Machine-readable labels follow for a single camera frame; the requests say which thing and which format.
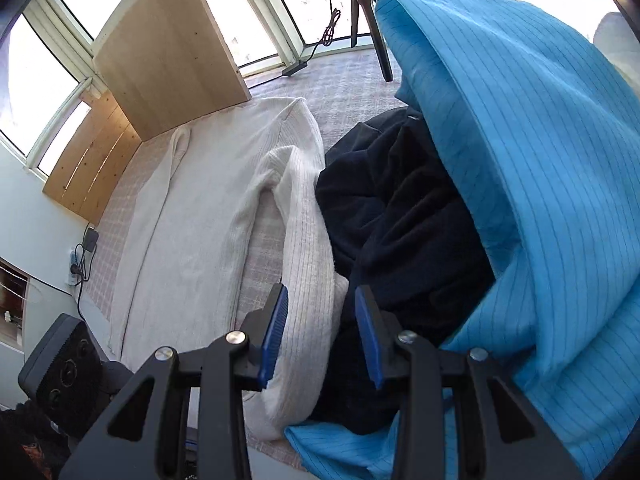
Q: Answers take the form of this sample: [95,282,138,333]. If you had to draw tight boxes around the white cloth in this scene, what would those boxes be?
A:
[592,11,636,78]

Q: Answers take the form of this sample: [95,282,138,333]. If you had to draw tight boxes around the dark navy clothes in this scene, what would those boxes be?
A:
[285,106,498,436]

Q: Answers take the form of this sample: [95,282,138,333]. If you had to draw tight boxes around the pine plank panel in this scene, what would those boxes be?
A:
[42,89,142,226]

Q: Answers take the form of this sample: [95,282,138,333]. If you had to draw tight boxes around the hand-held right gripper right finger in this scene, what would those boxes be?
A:
[354,285,586,480]

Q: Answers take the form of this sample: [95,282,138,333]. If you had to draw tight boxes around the white ribbed knit trousers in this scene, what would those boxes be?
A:
[107,96,351,442]

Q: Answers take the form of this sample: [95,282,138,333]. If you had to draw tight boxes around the pink plaid blanket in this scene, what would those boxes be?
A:
[75,52,416,473]

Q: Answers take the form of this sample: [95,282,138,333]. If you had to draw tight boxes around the wooden shelf unit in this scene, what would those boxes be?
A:
[0,257,32,348]

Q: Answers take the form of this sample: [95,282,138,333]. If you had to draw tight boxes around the oak wooden board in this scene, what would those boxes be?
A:
[92,0,252,141]

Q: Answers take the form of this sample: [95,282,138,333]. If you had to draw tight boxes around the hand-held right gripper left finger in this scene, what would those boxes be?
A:
[59,282,290,480]

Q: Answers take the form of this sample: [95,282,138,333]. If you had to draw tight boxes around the black ring light cable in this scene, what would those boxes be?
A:
[307,0,342,61]

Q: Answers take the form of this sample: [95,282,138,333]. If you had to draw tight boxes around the pile of dark and blue clothes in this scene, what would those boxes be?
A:
[284,0,640,480]

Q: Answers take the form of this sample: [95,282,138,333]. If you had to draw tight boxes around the black charger cable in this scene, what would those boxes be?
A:
[70,242,93,321]

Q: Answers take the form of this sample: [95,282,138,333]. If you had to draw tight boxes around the black tripod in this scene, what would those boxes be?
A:
[337,0,394,83]

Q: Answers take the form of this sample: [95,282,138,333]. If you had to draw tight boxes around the white wall socket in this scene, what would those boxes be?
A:
[64,252,85,287]

